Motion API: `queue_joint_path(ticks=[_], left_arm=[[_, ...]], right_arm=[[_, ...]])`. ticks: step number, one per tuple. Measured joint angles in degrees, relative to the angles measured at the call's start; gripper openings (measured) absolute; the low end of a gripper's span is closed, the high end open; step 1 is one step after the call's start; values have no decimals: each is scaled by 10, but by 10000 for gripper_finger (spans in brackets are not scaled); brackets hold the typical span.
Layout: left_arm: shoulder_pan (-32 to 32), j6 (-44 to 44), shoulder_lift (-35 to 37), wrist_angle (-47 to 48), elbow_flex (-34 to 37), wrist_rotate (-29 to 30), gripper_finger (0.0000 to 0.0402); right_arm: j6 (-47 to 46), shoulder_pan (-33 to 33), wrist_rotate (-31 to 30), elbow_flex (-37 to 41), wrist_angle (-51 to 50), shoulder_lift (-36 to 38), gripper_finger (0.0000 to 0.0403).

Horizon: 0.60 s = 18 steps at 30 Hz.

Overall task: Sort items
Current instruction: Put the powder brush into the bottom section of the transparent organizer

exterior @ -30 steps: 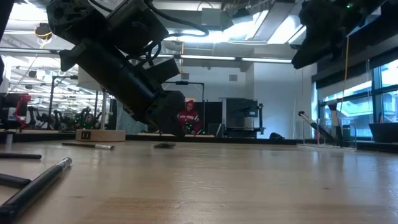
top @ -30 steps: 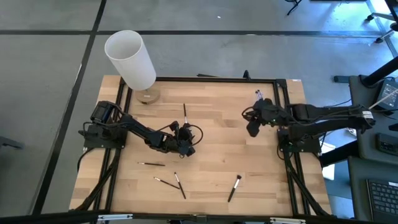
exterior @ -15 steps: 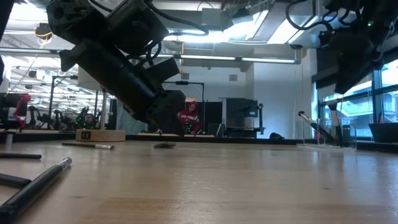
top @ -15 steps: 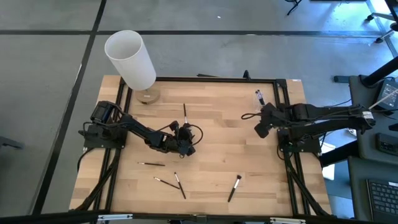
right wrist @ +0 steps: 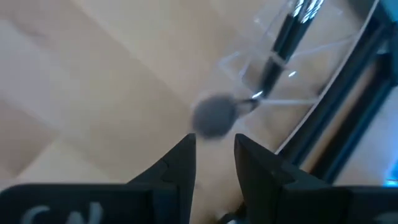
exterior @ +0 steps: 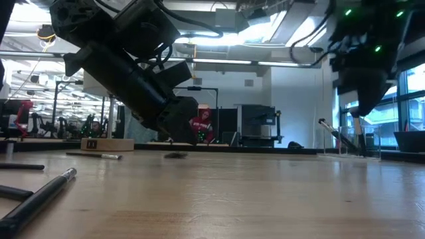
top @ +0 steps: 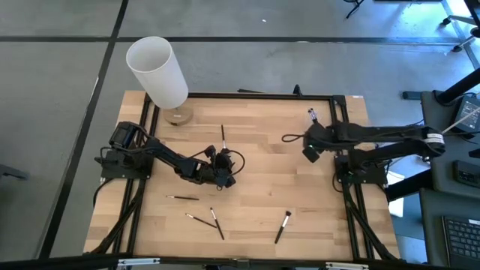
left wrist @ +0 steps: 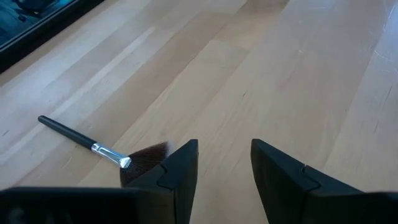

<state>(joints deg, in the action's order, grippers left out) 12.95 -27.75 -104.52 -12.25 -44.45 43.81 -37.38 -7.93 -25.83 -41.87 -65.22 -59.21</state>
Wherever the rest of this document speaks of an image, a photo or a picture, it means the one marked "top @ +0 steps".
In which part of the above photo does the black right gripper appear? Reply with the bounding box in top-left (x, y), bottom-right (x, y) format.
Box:
top-left (302, 121), bottom-right (338, 163)

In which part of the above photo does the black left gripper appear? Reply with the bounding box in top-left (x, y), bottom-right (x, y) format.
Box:
top-left (194, 148), bottom-right (237, 191)

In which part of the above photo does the black brush long silver ferrule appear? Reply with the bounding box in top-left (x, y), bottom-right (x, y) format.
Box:
top-left (208, 206), bottom-right (226, 242)

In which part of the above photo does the black desk beam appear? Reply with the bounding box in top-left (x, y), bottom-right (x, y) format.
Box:
top-left (385, 170), bottom-right (432, 202)

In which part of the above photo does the grey desk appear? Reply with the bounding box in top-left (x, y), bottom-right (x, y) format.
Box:
top-left (418, 187), bottom-right (480, 269)
top-left (419, 88), bottom-right (480, 191)

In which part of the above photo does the black tripod leg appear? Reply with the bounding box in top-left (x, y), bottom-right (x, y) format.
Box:
top-left (344, 0), bottom-right (365, 20)

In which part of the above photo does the white rod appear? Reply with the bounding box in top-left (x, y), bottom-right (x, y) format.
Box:
top-left (441, 107), bottom-right (480, 135)

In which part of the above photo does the black desk device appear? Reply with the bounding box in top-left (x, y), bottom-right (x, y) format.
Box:
top-left (452, 160), bottom-right (480, 188)

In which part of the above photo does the thick black pole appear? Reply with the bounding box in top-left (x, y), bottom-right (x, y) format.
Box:
top-left (436, 67), bottom-right (480, 105)

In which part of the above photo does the grey tablet device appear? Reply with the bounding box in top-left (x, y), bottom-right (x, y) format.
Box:
top-left (451, 94), bottom-right (480, 133)

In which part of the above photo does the computer keyboard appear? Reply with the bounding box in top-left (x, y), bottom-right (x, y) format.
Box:
top-left (442, 215), bottom-right (480, 269)

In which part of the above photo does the office chair base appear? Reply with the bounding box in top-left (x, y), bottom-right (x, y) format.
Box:
top-left (441, 13), bottom-right (480, 53)

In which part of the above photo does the black crossbeam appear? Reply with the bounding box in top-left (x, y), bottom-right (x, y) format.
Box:
top-left (0, 253), bottom-right (480, 270)

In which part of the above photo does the grey floor object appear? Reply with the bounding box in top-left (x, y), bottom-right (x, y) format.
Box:
top-left (0, 163), bottom-right (30, 181)

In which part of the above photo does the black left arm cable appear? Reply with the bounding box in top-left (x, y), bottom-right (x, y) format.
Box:
top-left (187, 148), bottom-right (247, 177)

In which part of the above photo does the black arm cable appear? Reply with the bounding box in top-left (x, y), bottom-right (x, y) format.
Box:
top-left (280, 133), bottom-right (308, 143)
top-left (187, 148), bottom-right (247, 177)

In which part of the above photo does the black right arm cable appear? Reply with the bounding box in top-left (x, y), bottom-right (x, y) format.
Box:
top-left (280, 133), bottom-right (308, 143)

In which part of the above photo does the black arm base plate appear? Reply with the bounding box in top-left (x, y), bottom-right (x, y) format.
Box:
top-left (334, 155), bottom-right (389, 185)
top-left (99, 149), bottom-right (155, 180)

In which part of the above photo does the black aluminium table frame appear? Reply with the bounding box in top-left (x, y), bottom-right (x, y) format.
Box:
top-left (112, 91), bottom-right (376, 262)

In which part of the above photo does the black diagonal frame brace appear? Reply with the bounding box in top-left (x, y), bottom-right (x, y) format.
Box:
top-left (84, 178), bottom-right (147, 257)
top-left (343, 183), bottom-right (401, 263)

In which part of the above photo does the silver metal bracket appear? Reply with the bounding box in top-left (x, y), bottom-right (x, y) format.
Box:
top-left (325, 261), bottom-right (371, 270)
top-left (117, 256), bottom-right (161, 268)

